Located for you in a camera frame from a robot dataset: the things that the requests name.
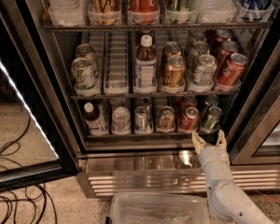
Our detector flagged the red can bottom shelf rear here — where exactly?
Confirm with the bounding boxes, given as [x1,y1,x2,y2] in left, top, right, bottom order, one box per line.
[180,95,197,109]

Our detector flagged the gold can middle rear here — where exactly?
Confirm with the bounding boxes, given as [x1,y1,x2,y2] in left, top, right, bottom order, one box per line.
[162,41,182,62]

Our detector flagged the water bottle shelf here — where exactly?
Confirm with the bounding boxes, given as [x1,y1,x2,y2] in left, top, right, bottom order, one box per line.
[112,106,131,135]
[197,0,236,23]
[49,0,85,27]
[110,97,126,110]

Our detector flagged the stainless fridge base grille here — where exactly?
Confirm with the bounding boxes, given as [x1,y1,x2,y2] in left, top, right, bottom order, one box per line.
[77,150,280,198]

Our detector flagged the green can bottom shelf rear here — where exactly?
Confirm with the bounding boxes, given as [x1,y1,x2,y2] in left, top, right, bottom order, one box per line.
[203,94,219,112]

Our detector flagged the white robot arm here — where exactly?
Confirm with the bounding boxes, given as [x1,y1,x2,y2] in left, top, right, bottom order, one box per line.
[191,130,273,224]

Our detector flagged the silver can shelf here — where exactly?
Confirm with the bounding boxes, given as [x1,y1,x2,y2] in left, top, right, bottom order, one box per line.
[134,106,148,132]
[140,97,152,110]

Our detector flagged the clear plastic bin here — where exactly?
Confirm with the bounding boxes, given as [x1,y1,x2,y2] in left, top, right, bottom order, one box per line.
[105,192,210,224]

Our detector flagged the silver can bottom shelf rear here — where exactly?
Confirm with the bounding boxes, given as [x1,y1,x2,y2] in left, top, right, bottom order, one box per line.
[140,97,152,110]

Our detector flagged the brown tea bottle middle shelf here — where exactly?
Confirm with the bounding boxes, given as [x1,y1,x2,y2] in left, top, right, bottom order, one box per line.
[135,35,157,89]

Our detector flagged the silver can bottom shelf front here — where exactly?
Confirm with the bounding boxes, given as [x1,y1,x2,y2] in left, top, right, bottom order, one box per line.
[134,106,148,132]

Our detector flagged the water bottle top shelf right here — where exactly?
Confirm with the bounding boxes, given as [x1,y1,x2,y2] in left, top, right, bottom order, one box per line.
[197,0,236,23]

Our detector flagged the red can bottom shelf front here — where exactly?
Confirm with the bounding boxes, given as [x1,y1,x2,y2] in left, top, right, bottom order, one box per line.
[179,107,200,131]

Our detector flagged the green can bottom shelf front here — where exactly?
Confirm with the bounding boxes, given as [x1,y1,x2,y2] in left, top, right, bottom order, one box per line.
[201,106,223,133]

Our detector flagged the gold can top shelf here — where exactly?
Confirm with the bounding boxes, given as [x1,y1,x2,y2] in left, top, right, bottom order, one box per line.
[88,0,120,25]

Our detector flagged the empty white shelf tray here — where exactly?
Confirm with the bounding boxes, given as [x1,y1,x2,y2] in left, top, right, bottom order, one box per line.
[104,32,129,95]

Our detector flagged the open glass fridge door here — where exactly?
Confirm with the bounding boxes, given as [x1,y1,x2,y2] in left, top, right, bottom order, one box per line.
[0,0,78,194]

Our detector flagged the right fridge door frame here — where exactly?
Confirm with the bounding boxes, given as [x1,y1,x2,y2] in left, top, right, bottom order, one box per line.
[230,39,280,164]

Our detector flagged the water bottle top shelf left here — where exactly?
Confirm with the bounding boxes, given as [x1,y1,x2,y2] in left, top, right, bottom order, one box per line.
[49,0,85,27]

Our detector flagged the red can middle rear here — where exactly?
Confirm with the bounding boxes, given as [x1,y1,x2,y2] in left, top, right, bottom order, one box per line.
[209,29,232,46]

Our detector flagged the orange floor cable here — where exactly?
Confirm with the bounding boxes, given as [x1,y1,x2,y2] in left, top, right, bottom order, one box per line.
[255,189,280,207]

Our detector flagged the red can middle front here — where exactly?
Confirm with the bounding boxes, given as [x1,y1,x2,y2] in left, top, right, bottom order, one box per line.
[217,53,248,86]

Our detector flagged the black floor cables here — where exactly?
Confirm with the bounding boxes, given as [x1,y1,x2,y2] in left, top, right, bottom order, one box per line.
[0,114,59,224]

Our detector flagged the water bottle bottom shelf rear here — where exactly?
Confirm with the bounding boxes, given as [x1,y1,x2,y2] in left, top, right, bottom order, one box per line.
[110,97,126,110]

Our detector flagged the gold can bottom shelf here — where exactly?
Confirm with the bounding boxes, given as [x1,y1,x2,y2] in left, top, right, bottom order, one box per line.
[158,106,175,131]

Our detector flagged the water bottle bottom shelf front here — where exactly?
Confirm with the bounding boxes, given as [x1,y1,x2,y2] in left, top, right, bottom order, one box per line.
[112,106,131,135]

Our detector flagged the gold can shelf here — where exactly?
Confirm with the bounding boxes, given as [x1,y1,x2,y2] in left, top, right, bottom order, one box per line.
[158,106,175,131]
[88,0,120,25]

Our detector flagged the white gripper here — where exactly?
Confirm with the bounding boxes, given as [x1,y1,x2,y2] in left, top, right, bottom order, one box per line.
[191,130,233,185]

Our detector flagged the brown drink bottle bottom shelf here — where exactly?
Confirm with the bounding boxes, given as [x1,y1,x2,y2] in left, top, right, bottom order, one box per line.
[84,103,108,136]

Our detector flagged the gold can middle front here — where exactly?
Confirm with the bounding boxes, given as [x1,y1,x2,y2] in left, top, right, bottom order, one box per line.
[162,55,186,88]

